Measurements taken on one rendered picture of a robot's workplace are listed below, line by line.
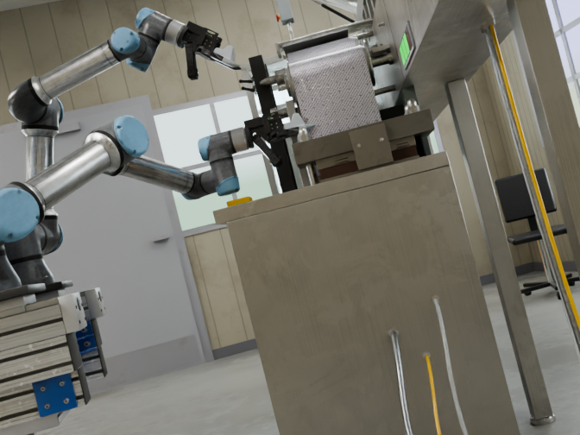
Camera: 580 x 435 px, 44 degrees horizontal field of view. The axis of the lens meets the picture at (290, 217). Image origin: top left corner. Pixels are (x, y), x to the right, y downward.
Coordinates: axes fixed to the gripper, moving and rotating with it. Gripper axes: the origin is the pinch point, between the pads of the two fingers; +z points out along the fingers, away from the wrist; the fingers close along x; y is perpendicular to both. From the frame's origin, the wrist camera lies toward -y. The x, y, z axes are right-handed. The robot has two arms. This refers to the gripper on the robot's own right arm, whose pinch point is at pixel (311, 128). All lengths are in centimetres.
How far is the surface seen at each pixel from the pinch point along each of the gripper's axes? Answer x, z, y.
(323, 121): -0.3, 4.1, 1.0
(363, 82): -0.2, 19.2, 9.4
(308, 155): -20.0, -2.5, -10.3
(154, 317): 328, -156, -64
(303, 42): 31.1, 4.6, 34.5
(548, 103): -77, 47, -18
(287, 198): -26.0, -10.7, -20.8
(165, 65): 346, -104, 129
